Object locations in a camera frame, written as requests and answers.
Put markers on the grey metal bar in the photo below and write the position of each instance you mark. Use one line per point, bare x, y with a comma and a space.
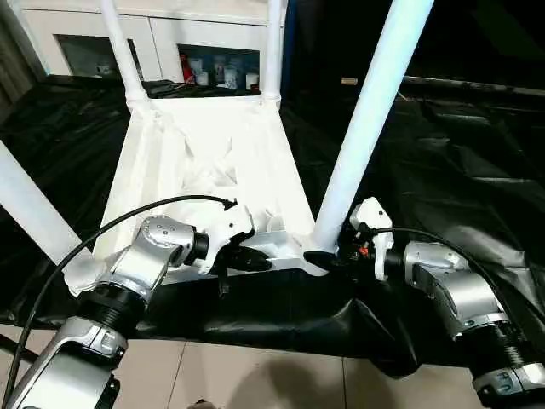
468, 84

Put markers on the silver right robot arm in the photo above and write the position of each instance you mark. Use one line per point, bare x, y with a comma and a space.
447, 277

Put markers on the black table mat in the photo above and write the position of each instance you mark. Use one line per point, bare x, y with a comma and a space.
447, 170

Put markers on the white plastic table top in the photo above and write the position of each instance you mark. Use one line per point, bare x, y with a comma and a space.
191, 149

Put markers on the black metal table frame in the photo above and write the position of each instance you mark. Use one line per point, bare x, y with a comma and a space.
13, 343

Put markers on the white sideboard cabinet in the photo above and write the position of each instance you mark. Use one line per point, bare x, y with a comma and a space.
170, 25

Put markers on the grey curtain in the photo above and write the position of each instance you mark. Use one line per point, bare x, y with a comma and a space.
15, 51

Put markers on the black case with yellow label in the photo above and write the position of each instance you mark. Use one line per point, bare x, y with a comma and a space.
332, 42

